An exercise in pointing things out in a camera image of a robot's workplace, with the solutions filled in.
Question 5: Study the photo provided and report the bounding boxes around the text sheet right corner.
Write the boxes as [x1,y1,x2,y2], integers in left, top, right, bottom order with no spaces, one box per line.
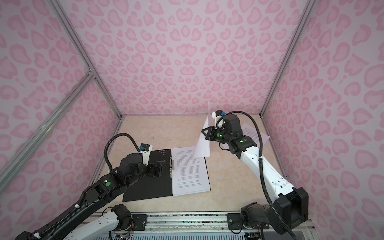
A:
[242,123,270,146]

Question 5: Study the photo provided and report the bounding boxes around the aluminium frame strut left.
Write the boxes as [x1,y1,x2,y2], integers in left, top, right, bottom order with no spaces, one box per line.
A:
[1,71,95,193]

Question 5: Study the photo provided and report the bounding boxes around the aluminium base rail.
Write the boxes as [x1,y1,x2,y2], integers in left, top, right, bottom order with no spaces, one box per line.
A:
[55,209,319,240]

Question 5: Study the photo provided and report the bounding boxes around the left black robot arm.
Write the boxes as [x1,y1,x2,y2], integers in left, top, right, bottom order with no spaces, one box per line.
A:
[16,153,166,240]

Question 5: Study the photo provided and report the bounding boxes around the large text sheet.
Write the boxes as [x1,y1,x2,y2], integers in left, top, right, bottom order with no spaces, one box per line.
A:
[193,101,211,158]

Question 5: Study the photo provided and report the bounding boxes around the aluminium frame post left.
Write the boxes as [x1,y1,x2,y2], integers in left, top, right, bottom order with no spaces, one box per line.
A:
[47,0,123,120]

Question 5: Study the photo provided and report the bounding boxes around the aluminium frame post right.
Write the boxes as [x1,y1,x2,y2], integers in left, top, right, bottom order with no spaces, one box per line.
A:
[260,0,318,119]

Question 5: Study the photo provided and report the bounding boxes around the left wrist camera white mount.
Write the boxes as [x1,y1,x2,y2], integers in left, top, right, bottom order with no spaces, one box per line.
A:
[139,143,153,166]

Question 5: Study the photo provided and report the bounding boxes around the aluminium frame post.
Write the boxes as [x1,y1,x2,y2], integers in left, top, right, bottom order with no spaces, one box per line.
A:
[47,0,123,120]
[260,0,318,119]

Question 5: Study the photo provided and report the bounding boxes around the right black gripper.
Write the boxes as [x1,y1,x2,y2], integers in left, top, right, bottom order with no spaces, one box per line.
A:
[200,125,233,144]

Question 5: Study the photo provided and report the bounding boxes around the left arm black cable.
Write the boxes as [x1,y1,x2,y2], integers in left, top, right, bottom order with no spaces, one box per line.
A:
[14,132,142,240]

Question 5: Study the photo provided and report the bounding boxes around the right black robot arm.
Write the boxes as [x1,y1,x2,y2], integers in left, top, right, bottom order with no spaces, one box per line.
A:
[201,110,309,240]

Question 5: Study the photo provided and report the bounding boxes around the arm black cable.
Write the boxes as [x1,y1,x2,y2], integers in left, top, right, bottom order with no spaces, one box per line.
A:
[14,132,142,240]
[215,110,298,240]

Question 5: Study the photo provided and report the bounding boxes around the red and black folder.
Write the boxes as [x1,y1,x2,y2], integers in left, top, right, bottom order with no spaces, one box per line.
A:
[122,148,211,203]

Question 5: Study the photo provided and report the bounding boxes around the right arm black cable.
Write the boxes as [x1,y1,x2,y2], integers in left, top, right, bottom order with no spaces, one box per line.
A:
[215,110,298,240]

